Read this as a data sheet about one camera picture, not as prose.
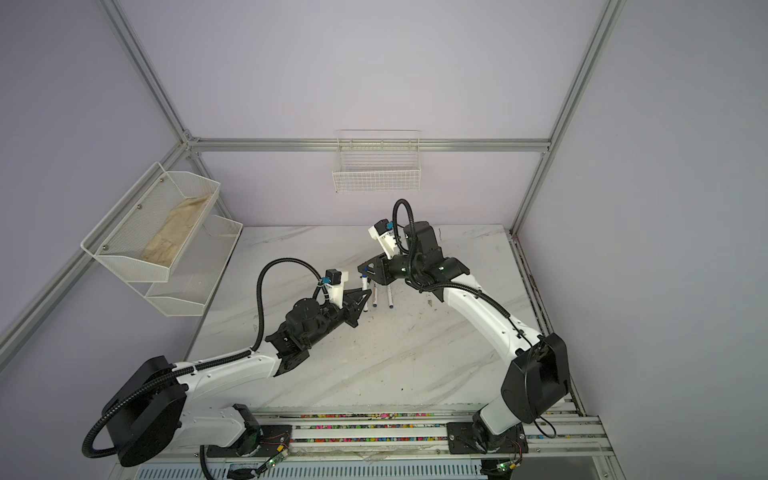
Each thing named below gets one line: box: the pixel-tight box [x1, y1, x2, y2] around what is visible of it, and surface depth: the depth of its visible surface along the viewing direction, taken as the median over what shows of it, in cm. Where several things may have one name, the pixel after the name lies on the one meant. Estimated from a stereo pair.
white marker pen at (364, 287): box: [362, 274, 369, 312], surface depth 77 cm
